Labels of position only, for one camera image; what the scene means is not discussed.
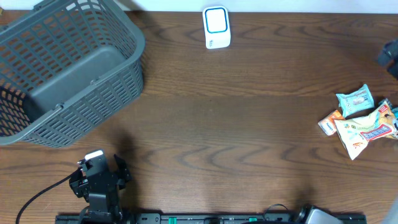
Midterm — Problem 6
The blue mouthwash bottle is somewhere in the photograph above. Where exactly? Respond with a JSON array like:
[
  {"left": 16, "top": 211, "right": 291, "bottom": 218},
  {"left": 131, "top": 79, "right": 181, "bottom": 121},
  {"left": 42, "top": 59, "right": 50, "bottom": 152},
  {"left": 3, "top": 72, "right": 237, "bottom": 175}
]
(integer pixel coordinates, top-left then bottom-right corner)
[{"left": 379, "top": 98, "right": 398, "bottom": 118}]

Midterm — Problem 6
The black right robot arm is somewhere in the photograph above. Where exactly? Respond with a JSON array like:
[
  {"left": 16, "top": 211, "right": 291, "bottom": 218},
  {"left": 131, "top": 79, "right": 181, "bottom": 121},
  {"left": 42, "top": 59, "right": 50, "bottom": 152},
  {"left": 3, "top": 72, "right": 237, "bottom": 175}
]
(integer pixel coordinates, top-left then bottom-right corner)
[{"left": 294, "top": 39, "right": 397, "bottom": 223}]

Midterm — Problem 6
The yellow snack bag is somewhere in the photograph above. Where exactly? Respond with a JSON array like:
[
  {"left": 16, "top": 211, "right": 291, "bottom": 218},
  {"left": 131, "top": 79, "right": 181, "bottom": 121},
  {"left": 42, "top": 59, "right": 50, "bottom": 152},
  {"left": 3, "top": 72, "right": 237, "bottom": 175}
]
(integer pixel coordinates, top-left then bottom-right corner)
[{"left": 335, "top": 103, "right": 397, "bottom": 160}]

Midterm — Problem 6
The dark grey plastic basket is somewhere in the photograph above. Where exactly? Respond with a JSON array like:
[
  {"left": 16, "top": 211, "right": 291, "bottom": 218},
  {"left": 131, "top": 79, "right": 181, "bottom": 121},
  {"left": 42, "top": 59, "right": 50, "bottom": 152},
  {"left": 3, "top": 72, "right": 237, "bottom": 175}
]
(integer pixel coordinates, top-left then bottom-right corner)
[{"left": 1, "top": 0, "right": 145, "bottom": 147}]

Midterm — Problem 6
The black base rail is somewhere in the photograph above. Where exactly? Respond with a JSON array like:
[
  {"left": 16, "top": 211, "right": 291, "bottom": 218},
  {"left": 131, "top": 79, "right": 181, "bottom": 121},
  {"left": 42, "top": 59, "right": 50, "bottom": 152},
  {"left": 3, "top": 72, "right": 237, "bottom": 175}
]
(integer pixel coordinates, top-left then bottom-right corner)
[{"left": 55, "top": 213, "right": 368, "bottom": 224}]

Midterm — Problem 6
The white barcode scanner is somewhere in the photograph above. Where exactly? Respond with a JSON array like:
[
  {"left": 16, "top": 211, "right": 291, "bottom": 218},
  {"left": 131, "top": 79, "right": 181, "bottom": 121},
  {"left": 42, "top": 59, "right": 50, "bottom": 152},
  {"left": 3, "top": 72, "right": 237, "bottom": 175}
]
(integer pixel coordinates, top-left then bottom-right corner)
[{"left": 202, "top": 6, "right": 231, "bottom": 49}]

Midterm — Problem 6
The teal wet wipes pack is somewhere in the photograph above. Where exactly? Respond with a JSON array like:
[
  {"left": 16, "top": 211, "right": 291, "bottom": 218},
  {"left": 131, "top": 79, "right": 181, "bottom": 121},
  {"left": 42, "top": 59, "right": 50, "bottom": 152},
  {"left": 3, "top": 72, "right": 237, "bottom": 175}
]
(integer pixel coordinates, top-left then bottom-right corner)
[{"left": 336, "top": 84, "right": 374, "bottom": 118}]

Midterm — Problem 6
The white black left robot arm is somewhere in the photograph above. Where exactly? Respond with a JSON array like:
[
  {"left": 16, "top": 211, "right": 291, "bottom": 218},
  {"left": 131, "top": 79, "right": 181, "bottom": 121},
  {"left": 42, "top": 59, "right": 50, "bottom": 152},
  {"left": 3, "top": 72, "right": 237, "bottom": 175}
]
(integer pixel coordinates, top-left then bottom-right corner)
[{"left": 69, "top": 150, "right": 132, "bottom": 223}]

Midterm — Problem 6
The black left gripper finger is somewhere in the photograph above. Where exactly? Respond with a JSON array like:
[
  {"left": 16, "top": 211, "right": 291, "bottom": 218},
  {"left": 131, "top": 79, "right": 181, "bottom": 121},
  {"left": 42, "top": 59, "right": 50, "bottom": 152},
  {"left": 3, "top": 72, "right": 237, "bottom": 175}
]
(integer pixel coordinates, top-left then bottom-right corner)
[
  {"left": 69, "top": 168, "right": 86, "bottom": 198},
  {"left": 114, "top": 154, "right": 131, "bottom": 184}
]

